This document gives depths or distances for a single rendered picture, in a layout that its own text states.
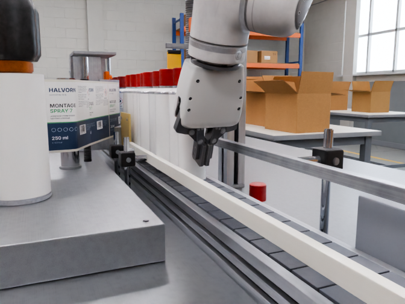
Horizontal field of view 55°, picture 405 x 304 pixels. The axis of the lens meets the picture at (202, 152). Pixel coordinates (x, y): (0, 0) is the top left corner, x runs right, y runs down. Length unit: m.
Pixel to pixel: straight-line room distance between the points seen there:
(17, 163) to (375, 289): 0.48
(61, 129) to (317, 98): 1.94
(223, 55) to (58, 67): 7.85
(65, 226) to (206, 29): 0.31
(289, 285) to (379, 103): 4.75
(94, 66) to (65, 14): 7.34
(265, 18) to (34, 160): 0.38
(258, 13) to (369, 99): 4.53
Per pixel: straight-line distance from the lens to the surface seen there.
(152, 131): 0.86
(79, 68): 1.14
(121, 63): 8.46
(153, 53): 8.60
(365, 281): 0.31
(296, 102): 2.47
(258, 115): 2.96
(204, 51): 0.55
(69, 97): 0.85
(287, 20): 0.51
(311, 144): 2.54
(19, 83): 0.61
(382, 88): 5.07
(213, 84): 0.58
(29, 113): 0.61
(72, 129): 0.85
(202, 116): 0.59
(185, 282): 0.47
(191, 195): 0.62
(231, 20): 0.54
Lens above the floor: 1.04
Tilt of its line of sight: 9 degrees down
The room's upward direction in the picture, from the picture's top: straight up
